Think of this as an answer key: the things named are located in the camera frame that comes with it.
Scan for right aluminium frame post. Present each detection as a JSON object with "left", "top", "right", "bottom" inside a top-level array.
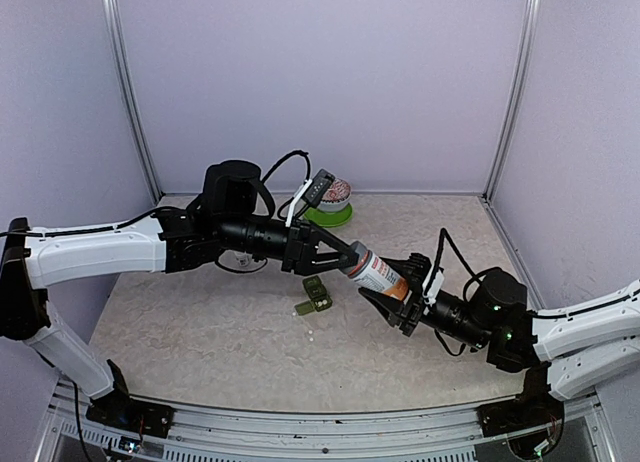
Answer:
[{"left": 483, "top": 0, "right": 542, "bottom": 205}]

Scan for red patterned white bowl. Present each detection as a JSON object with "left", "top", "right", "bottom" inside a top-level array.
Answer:
[{"left": 318, "top": 178, "right": 351, "bottom": 213}]

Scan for aluminium frame post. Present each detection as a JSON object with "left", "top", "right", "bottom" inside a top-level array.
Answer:
[
  {"left": 102, "top": 0, "right": 164, "bottom": 203},
  {"left": 483, "top": 0, "right": 542, "bottom": 205}
]

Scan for front aluminium rail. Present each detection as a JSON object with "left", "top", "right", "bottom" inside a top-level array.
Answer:
[{"left": 31, "top": 379, "right": 622, "bottom": 461}]

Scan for amber bottle grey cap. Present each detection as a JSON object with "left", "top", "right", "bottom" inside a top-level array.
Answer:
[{"left": 342, "top": 241, "right": 409, "bottom": 301}]

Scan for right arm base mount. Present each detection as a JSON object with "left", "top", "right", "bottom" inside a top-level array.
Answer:
[{"left": 476, "top": 385, "right": 565, "bottom": 437}]

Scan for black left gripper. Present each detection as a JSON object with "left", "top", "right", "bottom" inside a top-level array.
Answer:
[{"left": 218, "top": 214, "right": 359, "bottom": 277}]

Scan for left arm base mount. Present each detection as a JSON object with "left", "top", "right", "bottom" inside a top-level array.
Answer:
[{"left": 86, "top": 392, "right": 175, "bottom": 439}]

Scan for green pill organizer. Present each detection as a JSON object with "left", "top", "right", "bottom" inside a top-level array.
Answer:
[{"left": 294, "top": 276, "right": 333, "bottom": 316}]

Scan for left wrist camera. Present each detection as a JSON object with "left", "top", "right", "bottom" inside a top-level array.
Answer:
[{"left": 285, "top": 169, "right": 335, "bottom": 227}]

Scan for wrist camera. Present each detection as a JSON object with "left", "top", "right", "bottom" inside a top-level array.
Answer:
[
  {"left": 285, "top": 169, "right": 335, "bottom": 227},
  {"left": 407, "top": 253, "right": 444, "bottom": 308}
]

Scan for green plate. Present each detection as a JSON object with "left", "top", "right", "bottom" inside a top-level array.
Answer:
[{"left": 304, "top": 203, "right": 353, "bottom": 228}]

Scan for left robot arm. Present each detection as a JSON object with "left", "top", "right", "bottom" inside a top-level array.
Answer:
[{"left": 1, "top": 160, "right": 357, "bottom": 427}]

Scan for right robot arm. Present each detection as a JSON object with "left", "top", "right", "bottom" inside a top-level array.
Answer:
[{"left": 347, "top": 230, "right": 639, "bottom": 426}]

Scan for small white pill bottle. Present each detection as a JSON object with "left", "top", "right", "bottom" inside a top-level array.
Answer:
[{"left": 234, "top": 252, "right": 252, "bottom": 270}]

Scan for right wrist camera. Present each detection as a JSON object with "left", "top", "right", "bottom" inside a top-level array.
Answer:
[{"left": 407, "top": 253, "right": 444, "bottom": 308}]

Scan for left aluminium frame post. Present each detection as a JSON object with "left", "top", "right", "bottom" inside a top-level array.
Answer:
[{"left": 102, "top": 0, "right": 164, "bottom": 203}]

